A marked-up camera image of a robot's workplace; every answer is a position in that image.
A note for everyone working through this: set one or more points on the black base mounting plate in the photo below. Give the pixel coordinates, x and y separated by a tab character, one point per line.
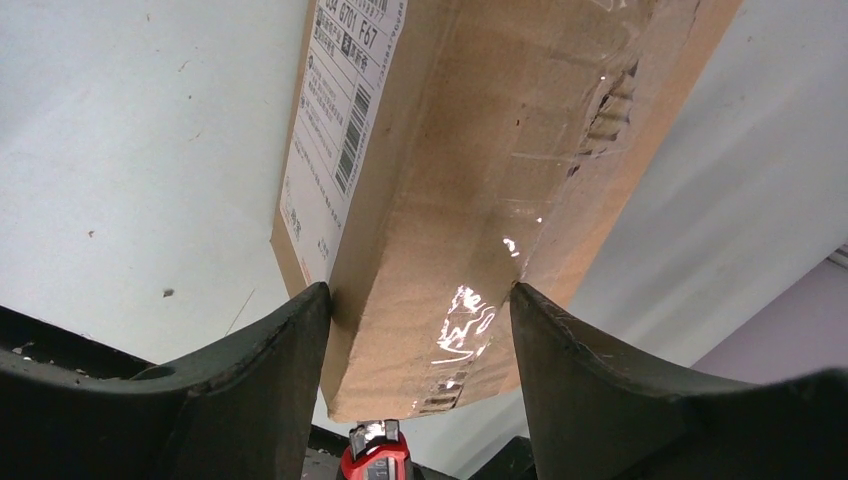
66	344

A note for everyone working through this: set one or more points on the brown cardboard express box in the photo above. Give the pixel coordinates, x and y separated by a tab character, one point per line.
442	151

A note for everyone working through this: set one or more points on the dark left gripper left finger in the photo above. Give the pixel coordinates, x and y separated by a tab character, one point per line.
199	411

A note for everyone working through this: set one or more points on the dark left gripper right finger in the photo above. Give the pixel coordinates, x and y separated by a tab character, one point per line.
599	408

